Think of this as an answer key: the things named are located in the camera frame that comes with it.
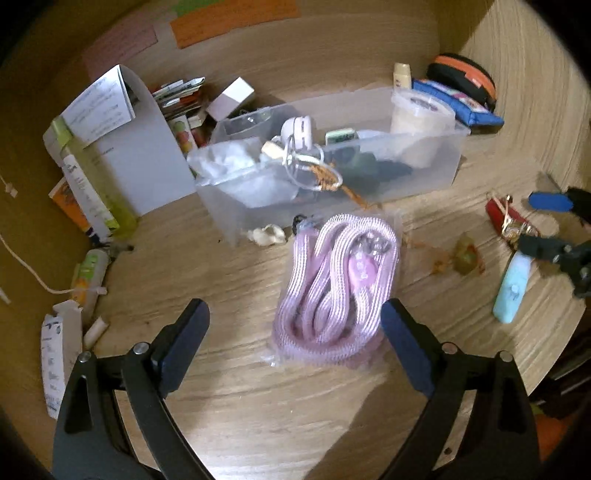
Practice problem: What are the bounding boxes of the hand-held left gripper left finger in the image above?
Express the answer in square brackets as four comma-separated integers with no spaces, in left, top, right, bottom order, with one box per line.
[53,298,211,480]

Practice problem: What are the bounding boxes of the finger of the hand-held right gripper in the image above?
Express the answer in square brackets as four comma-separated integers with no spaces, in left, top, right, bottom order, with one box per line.
[517,233,575,268]
[527,186,591,228]

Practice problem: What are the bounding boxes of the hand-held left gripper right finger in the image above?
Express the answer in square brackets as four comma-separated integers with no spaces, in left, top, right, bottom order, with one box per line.
[381,298,541,480]

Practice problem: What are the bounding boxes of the red pouch with gold cord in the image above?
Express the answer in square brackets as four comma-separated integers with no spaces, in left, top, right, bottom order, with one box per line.
[485,195,543,251]

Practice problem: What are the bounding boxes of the light teal tube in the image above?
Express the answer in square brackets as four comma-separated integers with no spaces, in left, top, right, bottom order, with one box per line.
[492,251,532,323]

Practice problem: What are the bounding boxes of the pink rope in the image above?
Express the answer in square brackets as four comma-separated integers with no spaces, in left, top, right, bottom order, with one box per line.
[263,210,402,370]

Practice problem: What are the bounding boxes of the clear plastic storage box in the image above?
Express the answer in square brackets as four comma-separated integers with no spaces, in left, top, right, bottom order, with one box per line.
[187,87,471,246]

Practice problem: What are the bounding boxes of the white tape roll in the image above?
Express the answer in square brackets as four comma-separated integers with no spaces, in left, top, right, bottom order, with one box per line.
[390,89,457,169]

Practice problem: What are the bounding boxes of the dark green glass jar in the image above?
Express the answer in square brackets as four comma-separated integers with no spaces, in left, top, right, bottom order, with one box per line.
[341,152,384,186]

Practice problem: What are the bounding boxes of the white cloth drawstring bag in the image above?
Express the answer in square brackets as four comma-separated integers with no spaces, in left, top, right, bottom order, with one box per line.
[189,141,301,209]

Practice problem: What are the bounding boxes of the wooden desktop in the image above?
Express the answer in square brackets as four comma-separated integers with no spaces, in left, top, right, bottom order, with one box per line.
[0,69,588,480]

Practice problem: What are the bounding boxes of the small white roll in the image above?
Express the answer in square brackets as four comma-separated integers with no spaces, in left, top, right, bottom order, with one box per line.
[82,318,109,349]

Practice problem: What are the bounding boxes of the small green white tube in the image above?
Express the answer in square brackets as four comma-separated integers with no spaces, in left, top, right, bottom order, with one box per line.
[69,248,110,306]

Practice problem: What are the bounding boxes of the white printed packet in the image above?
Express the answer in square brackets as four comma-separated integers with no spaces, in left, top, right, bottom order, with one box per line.
[41,300,85,420]

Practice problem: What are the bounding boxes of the blue patchwork pencil case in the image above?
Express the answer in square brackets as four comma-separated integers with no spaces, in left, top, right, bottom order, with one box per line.
[412,79,505,136]

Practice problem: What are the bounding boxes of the small cream figurine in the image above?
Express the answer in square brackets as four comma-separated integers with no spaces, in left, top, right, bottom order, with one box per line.
[246,224,288,247]

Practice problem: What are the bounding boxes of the black orange zip case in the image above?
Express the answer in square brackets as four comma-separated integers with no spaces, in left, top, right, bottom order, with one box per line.
[426,53,498,112]

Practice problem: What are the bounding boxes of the orange red cloth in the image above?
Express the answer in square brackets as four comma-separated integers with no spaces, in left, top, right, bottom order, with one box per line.
[538,411,575,462]

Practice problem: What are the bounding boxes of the orange packet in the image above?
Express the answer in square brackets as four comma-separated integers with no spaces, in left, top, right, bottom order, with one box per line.
[48,176,94,234]

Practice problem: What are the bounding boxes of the green yellow box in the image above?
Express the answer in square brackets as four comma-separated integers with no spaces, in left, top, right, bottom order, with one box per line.
[51,117,139,237]

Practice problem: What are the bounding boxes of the cream lip balm tube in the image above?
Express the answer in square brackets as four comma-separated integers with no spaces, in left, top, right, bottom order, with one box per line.
[393,62,413,92]

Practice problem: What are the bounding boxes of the fruit print box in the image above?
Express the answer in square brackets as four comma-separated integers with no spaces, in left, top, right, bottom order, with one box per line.
[168,115,198,154]

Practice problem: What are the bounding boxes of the white round case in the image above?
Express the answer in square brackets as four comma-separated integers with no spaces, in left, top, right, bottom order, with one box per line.
[281,116,318,151]

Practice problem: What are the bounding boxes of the white paper receipt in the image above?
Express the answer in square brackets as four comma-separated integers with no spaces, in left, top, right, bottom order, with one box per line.
[62,74,136,147]

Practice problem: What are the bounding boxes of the small white box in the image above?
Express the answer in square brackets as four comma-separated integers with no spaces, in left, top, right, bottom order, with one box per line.
[206,78,257,121]

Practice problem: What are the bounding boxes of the stack of colourful cards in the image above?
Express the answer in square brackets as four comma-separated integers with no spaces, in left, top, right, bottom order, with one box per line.
[151,76,209,121]

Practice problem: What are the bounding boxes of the pink sticky note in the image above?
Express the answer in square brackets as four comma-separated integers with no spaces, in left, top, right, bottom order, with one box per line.
[82,21,158,83]

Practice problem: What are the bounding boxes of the orange sticky note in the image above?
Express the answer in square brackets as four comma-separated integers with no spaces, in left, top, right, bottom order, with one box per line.
[170,0,302,49]

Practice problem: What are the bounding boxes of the green sticky note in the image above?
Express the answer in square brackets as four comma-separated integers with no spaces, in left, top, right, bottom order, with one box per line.
[173,0,219,17]

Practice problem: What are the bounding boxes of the orange tassel cord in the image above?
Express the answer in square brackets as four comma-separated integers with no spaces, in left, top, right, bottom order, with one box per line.
[306,162,371,209]

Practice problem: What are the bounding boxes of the white coiled cable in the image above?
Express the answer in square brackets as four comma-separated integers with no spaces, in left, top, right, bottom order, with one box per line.
[283,137,343,191]

